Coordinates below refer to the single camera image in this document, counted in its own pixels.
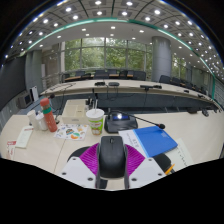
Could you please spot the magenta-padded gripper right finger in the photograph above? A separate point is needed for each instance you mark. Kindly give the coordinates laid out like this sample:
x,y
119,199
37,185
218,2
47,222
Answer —
x,y
143,168

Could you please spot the small black delegate unit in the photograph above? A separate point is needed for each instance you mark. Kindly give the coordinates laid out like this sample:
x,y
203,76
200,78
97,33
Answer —
x,y
113,84

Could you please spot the paper cup with straw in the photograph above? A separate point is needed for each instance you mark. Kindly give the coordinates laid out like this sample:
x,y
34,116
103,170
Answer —
x,y
95,123

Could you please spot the blue and white book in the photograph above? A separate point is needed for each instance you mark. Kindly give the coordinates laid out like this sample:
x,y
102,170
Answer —
x,y
155,140

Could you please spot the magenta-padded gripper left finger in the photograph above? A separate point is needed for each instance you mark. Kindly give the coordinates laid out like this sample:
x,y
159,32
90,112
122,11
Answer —
x,y
81,166

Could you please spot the black computer mouse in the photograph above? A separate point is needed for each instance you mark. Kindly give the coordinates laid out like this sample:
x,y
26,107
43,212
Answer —
x,y
111,156

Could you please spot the white cardboard box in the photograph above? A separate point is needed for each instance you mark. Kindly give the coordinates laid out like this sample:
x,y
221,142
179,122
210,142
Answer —
x,y
75,113

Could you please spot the pale green paper sheet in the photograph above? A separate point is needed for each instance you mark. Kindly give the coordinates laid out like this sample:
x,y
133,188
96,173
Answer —
x,y
181,155

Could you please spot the black delegate unit with microphone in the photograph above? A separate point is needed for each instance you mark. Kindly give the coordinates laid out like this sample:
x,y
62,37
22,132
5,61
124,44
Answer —
x,y
150,87

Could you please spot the black desk gooseneck microphone unit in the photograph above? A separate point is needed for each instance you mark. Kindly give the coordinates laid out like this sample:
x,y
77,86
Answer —
x,y
120,123

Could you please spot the colourful sticker sheet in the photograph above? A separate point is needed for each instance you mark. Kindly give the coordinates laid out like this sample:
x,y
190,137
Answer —
x,y
71,131

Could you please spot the small white bottle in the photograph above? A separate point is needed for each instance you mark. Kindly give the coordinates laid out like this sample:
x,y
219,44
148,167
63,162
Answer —
x,y
32,120
42,122

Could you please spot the ceiling lights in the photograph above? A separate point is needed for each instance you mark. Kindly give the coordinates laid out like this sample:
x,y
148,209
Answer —
x,y
123,13

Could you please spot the red bottle with green band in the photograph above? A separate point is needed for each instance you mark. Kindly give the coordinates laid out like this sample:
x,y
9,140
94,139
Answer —
x,y
49,116

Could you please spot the handheld microphone with black foam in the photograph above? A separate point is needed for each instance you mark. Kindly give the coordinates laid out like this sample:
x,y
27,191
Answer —
x,y
162,162

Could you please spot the dark office chairs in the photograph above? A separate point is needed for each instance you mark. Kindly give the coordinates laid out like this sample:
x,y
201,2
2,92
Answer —
x,y
138,75

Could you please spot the red and white leaflet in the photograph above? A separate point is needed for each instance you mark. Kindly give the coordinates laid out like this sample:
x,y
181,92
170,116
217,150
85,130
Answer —
x,y
11,150

